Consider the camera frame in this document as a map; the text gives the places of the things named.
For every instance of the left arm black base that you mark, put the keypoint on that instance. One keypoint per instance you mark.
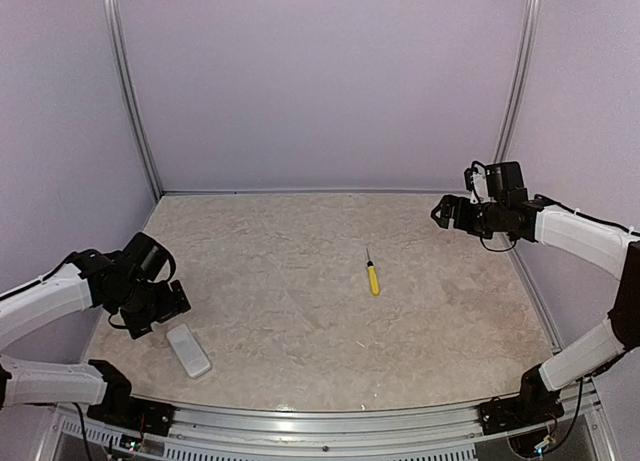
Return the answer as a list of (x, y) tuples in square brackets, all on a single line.
[(120, 408)]

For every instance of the white remote control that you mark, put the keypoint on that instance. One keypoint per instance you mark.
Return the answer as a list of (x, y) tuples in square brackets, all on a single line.
[(190, 354)]

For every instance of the yellow handled screwdriver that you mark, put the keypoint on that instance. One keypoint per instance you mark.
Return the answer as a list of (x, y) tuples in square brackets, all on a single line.
[(372, 275)]

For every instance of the left aluminium frame post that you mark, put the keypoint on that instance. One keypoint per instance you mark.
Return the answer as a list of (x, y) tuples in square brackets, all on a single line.
[(118, 43)]

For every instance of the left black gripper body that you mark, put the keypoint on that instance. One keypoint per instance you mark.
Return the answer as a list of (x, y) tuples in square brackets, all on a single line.
[(141, 306)]

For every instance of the front aluminium rail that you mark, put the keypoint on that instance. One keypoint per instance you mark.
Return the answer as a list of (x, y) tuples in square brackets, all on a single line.
[(444, 432)]

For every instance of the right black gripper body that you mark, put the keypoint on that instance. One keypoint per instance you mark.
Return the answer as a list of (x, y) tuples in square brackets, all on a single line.
[(484, 223)]

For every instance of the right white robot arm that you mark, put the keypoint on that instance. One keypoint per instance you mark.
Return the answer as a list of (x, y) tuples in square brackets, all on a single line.
[(608, 247)]

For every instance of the aluminium frame post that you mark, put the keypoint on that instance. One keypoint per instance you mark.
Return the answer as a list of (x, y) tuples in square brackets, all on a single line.
[(118, 43), (518, 84)]

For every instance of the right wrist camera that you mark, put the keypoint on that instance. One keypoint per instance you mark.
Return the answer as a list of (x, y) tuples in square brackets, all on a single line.
[(500, 182)]

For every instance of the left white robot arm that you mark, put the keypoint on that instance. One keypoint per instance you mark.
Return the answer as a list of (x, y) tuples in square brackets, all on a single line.
[(75, 285)]

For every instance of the right aluminium frame post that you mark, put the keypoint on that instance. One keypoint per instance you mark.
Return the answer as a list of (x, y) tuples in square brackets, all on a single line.
[(518, 84)]

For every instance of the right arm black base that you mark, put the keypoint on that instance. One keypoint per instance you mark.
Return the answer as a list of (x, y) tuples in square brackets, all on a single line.
[(533, 404)]

